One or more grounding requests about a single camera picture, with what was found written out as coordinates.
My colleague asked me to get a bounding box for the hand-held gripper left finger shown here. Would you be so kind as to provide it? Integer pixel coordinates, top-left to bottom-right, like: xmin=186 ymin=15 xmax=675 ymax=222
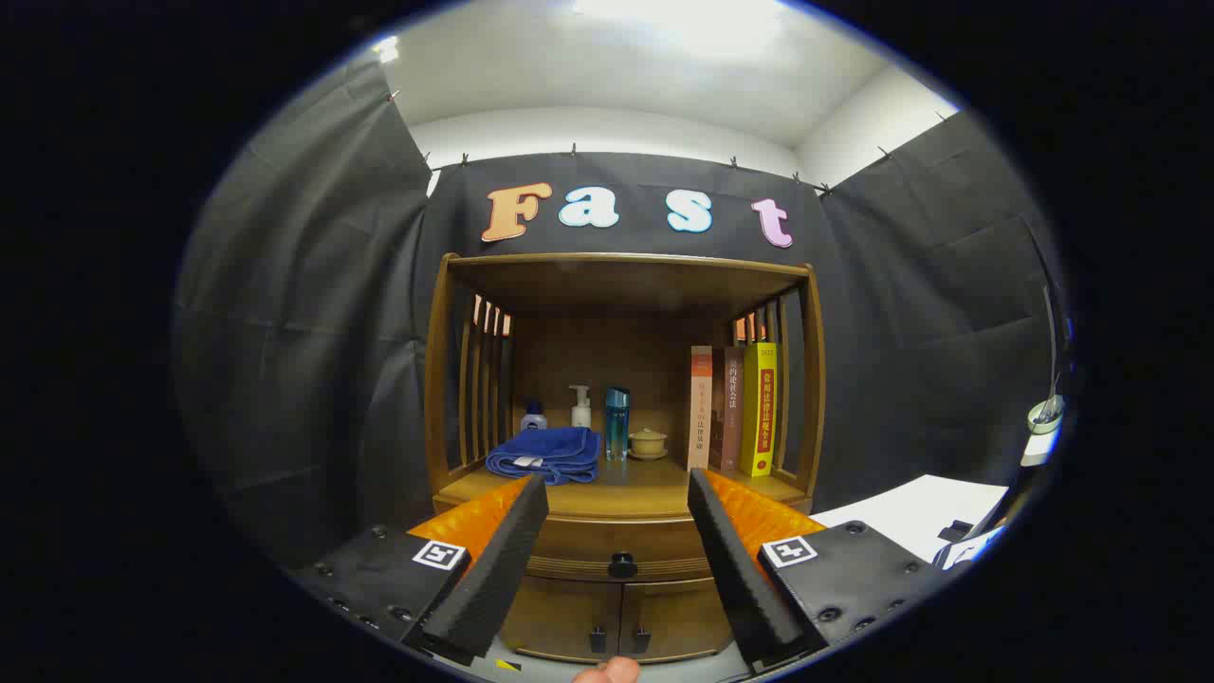
xmin=294 ymin=474 xmax=551 ymax=667

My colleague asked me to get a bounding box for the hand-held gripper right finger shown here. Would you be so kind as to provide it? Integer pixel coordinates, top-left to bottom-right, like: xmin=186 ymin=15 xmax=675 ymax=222
xmin=688 ymin=468 xmax=949 ymax=674

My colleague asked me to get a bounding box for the wooden drawer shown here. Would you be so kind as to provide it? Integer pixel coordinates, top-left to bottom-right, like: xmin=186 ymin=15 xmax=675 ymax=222
xmin=526 ymin=512 xmax=712 ymax=581

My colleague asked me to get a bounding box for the wooden cabinet door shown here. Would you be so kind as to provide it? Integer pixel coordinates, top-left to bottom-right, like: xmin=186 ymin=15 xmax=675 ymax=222
xmin=500 ymin=577 xmax=623 ymax=662
xmin=618 ymin=579 xmax=733 ymax=662

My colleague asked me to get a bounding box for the wooden countertop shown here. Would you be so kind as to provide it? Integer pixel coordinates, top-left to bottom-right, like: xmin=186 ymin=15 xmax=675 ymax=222
xmin=434 ymin=455 xmax=812 ymax=518

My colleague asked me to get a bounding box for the wooden cabinet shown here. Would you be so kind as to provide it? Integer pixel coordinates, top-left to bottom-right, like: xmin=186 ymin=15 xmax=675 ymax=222
xmin=424 ymin=252 xmax=826 ymax=665

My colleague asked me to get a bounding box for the blue folded towel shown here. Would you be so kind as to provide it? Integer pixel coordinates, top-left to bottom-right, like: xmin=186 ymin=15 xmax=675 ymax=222
xmin=486 ymin=427 xmax=602 ymax=487

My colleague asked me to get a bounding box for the brown book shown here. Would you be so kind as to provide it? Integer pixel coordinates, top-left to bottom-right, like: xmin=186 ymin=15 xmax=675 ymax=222
xmin=711 ymin=346 xmax=745 ymax=472

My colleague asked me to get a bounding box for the yellow book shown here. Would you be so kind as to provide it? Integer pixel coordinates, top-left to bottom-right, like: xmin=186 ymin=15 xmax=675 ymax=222
xmin=741 ymin=342 xmax=778 ymax=478

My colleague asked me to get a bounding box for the beige book orange band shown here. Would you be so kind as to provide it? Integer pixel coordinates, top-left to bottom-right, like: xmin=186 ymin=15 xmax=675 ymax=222
xmin=687 ymin=345 xmax=714 ymax=471

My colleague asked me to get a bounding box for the tall blue bottle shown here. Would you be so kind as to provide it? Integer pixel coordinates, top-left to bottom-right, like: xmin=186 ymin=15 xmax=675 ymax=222
xmin=605 ymin=386 xmax=631 ymax=462

